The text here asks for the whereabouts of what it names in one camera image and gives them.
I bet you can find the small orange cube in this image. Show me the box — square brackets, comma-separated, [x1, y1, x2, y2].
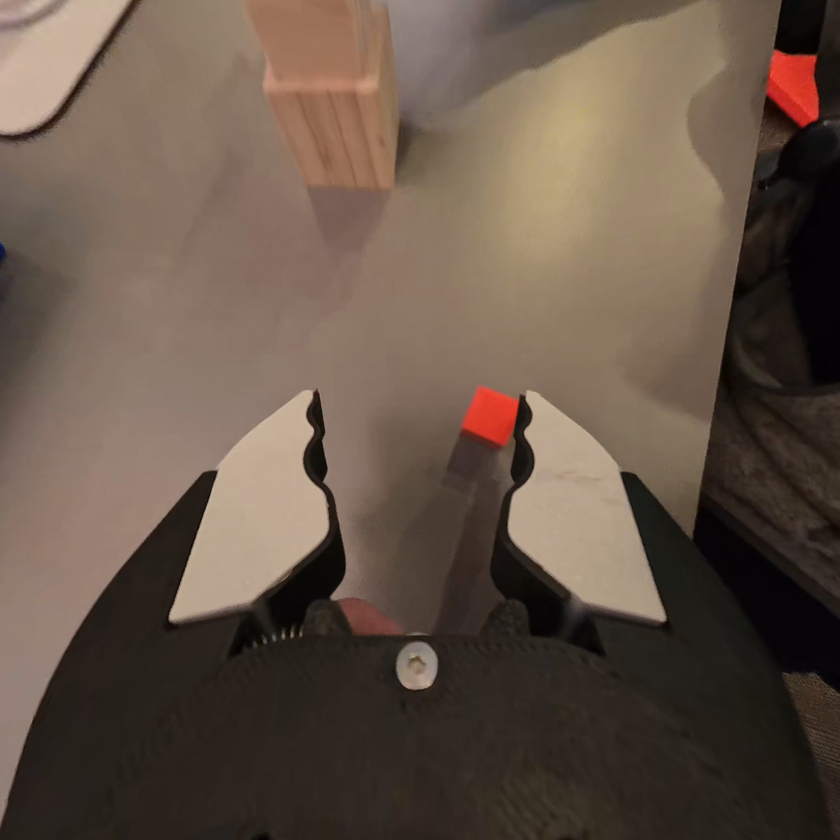
[461, 386, 519, 448]

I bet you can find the light wooden cube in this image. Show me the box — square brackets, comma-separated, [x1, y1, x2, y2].
[263, 10, 400, 191]
[245, 0, 376, 83]

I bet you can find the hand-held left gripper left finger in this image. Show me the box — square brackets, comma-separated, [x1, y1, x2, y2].
[168, 388, 347, 626]

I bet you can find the orange plastic part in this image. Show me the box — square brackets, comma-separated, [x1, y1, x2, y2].
[766, 49, 821, 129]

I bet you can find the white mat with dark edge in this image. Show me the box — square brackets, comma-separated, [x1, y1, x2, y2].
[0, 0, 139, 139]

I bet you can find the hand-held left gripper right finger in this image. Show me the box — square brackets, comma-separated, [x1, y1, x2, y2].
[491, 390, 668, 627]

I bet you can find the grey carpet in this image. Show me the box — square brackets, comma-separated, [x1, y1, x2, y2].
[702, 112, 840, 618]

